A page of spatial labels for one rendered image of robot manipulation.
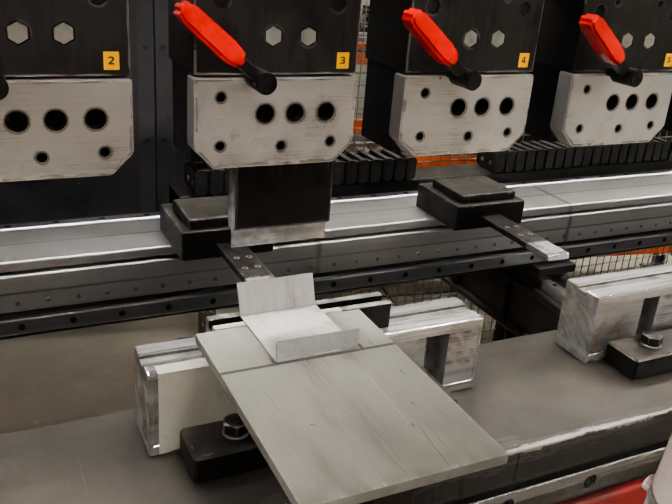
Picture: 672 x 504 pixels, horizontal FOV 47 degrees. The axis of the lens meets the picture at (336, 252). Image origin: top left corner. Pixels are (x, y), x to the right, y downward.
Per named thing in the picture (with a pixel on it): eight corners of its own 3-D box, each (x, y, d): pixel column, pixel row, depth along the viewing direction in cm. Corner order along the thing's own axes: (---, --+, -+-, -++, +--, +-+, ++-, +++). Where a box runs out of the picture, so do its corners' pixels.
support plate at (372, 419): (300, 520, 55) (301, 508, 54) (195, 342, 76) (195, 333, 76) (507, 463, 62) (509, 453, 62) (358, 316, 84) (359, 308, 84)
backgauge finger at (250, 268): (219, 317, 83) (220, 274, 81) (159, 230, 104) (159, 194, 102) (322, 302, 88) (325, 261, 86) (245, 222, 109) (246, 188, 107)
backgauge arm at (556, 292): (593, 395, 120) (612, 315, 114) (390, 242, 172) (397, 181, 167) (631, 386, 123) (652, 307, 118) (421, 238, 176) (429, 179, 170)
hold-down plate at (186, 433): (194, 485, 74) (194, 459, 73) (179, 451, 79) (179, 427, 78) (456, 423, 87) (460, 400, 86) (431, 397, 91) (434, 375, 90)
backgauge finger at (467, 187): (519, 273, 99) (526, 237, 97) (415, 206, 121) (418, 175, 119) (591, 263, 104) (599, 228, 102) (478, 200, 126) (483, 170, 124)
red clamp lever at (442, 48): (424, 5, 66) (486, 79, 71) (400, 0, 69) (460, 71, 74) (410, 22, 66) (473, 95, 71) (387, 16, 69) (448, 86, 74)
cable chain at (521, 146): (494, 173, 135) (497, 152, 133) (475, 164, 140) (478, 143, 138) (675, 160, 153) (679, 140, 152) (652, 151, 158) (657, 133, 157)
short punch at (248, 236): (234, 251, 75) (236, 156, 71) (227, 243, 77) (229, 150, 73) (327, 241, 79) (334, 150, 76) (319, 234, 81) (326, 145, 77)
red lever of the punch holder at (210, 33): (191, -2, 57) (282, 82, 63) (176, -8, 60) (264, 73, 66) (176, 17, 57) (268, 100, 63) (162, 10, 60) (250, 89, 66)
